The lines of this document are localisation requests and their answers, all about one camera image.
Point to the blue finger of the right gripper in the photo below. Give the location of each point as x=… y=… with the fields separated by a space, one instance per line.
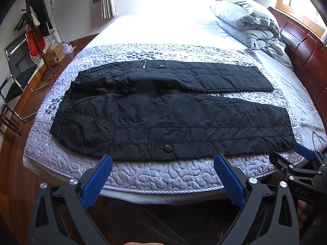
x=306 y=153

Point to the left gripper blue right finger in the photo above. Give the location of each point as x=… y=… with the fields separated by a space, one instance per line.
x=232 y=185

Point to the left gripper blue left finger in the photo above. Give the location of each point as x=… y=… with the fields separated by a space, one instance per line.
x=93 y=180

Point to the black padded pants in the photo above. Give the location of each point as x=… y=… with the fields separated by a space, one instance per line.
x=156 y=110

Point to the operator right hand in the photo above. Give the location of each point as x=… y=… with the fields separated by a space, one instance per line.
x=304 y=211

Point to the dark wood headboard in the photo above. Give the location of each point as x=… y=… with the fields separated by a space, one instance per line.
x=308 y=57

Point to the small wooden stool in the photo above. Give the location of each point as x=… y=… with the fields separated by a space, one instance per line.
x=15 y=125

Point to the wooden coat rack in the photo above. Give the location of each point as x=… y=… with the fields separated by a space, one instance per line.
x=28 y=20

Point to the folded grey blue duvet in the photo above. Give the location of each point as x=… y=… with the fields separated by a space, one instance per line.
x=253 y=25

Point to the cardboard boxes stack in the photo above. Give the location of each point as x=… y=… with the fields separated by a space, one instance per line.
x=55 y=54

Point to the purple plastic bag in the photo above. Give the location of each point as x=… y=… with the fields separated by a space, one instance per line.
x=67 y=47

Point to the side wooden window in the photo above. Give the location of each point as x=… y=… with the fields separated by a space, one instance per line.
x=305 y=12

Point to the red hanging bag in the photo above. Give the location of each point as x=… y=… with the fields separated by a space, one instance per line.
x=36 y=43

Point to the black chrome chair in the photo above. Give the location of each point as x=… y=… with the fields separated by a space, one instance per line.
x=21 y=67

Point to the grey curtain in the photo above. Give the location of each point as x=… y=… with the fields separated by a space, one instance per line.
x=109 y=9

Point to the black hanging garment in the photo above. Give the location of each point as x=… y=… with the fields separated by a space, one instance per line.
x=41 y=12

